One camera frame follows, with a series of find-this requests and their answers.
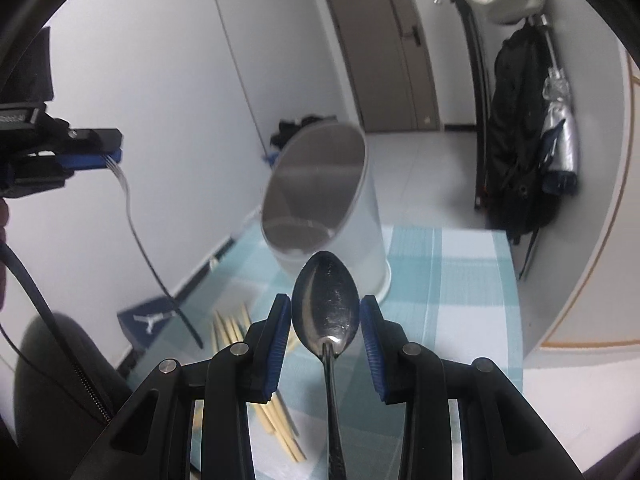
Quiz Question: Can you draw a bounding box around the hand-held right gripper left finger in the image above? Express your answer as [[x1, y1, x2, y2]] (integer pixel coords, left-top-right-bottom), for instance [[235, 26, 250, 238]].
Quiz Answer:
[[75, 292, 293, 480]]

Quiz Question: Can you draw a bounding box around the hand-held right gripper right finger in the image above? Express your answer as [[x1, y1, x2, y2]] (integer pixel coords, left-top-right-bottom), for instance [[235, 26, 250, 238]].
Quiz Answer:
[[360, 295, 583, 480]]

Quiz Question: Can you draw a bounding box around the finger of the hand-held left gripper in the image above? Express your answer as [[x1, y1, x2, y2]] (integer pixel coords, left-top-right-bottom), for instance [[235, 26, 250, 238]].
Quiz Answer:
[[35, 116, 124, 162], [0, 157, 123, 197]]

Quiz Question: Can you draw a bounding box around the bundle of wooden chopsticks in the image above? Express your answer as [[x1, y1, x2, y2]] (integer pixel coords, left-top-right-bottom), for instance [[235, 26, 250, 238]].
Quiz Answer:
[[212, 304, 307, 462]]

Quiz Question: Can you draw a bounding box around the metal spoon with dark handle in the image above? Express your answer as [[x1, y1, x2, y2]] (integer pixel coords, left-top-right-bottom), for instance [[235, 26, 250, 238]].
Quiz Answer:
[[291, 250, 362, 480]]

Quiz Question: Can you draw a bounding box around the metal fork with dark handle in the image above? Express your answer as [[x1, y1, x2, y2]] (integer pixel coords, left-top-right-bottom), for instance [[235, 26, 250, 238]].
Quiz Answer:
[[102, 154, 205, 349]]

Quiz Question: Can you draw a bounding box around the white and grey utensil holder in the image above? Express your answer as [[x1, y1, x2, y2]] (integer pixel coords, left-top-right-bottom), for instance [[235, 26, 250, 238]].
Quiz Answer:
[[260, 122, 391, 306]]

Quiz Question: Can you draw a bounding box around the person's left hand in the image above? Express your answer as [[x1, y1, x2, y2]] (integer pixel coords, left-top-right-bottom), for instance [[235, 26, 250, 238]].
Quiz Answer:
[[0, 197, 11, 311]]

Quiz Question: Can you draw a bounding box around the blue checked tablecloth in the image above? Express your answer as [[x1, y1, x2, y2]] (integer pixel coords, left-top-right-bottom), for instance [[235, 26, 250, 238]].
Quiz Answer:
[[129, 220, 524, 480]]

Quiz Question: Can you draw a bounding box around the blue shoe box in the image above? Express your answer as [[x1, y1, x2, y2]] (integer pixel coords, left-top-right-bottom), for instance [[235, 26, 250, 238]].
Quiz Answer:
[[116, 296, 187, 350]]

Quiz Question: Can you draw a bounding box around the dark cloth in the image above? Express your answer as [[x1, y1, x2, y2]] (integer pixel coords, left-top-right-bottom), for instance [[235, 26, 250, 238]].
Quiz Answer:
[[12, 311, 133, 443]]

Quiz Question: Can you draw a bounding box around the pile of black clothes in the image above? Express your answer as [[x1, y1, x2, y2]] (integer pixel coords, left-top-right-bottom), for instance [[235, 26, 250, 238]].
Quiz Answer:
[[270, 115, 341, 152]]

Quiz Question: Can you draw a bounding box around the black hanging jacket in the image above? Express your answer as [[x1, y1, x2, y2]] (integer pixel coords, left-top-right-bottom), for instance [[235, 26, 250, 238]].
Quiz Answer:
[[479, 24, 557, 281]]

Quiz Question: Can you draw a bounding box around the grey-brown door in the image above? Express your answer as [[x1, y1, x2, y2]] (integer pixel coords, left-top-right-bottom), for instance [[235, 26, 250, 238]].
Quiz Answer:
[[316, 0, 444, 134]]

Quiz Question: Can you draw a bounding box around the silver folded umbrella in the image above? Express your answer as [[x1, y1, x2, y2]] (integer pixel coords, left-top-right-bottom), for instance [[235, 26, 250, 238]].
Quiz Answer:
[[530, 14, 582, 197]]

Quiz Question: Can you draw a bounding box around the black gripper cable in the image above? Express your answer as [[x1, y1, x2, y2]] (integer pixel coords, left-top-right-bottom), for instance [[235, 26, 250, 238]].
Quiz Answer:
[[0, 241, 114, 424]]

